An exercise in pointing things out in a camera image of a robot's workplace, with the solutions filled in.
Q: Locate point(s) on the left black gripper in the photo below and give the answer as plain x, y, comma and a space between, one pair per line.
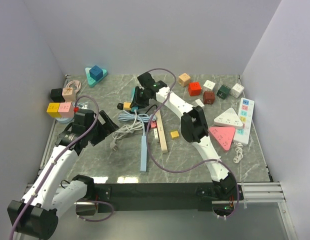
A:
106, 128

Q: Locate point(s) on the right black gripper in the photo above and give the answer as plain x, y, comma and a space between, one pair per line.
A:
136, 102

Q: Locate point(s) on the orange plug adapter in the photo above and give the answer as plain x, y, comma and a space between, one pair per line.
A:
127, 106

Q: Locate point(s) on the pink plug adapter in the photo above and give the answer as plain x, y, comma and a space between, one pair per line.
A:
153, 125

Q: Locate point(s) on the white plug adapter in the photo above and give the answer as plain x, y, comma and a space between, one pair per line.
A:
199, 103
156, 134

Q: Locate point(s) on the light blue power strip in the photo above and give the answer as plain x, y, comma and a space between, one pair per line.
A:
143, 156

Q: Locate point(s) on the beige power strip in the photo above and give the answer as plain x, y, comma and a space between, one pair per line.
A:
161, 133

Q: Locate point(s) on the yellow plug adapter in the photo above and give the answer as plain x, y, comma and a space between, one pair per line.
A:
174, 134

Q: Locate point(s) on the dark red cube socket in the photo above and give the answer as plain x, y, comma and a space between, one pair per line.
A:
208, 97

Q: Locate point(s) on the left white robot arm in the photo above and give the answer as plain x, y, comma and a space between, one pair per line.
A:
38, 212

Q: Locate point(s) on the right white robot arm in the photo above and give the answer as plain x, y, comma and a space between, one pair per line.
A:
194, 130

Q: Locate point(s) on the light blue round socket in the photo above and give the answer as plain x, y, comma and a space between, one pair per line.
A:
80, 105

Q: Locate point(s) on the pink cube socket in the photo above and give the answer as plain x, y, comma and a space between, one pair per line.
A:
66, 110

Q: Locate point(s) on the peach cube socket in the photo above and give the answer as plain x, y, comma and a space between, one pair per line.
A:
184, 79

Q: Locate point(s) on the beige cube socket left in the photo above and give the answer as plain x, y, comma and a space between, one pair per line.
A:
69, 94

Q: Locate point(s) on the blue cube socket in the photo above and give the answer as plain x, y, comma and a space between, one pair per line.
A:
96, 73

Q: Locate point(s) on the yellow cube socket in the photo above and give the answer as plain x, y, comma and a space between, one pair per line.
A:
53, 109

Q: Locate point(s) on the black cube socket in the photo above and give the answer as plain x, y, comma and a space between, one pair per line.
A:
56, 95

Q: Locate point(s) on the white cube socket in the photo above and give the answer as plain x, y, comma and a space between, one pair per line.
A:
237, 90
208, 86

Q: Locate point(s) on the dark green cube socket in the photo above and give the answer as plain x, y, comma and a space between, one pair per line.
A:
223, 92

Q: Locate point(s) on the white cube socket right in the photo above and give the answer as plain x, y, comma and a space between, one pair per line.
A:
237, 90

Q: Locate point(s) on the teal triangular power strip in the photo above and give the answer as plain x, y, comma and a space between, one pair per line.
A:
91, 82

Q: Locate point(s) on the black base bar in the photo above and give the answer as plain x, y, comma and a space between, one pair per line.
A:
157, 196

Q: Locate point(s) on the white triangular power strip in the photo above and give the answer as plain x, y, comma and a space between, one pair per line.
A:
229, 118

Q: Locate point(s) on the pink triangular power strip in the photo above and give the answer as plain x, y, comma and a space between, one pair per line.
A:
223, 135

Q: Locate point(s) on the white multicolour power strip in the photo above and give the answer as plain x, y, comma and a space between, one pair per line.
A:
245, 114

